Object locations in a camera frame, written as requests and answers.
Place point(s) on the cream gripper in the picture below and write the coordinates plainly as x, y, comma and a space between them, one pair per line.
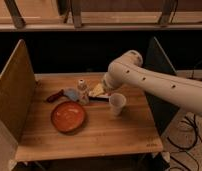
98, 90

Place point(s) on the wooden shelf rack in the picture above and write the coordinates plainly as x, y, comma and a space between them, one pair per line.
100, 15

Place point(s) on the dark red handle tool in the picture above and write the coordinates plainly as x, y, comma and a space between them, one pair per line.
55, 96

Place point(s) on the small white patterned bottle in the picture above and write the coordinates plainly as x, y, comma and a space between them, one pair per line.
83, 92

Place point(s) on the orange round plate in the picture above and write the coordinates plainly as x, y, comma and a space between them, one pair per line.
68, 116

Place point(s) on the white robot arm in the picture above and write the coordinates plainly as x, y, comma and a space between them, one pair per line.
127, 69

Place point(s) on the left wooden side panel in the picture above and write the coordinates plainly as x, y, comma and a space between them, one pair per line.
17, 85

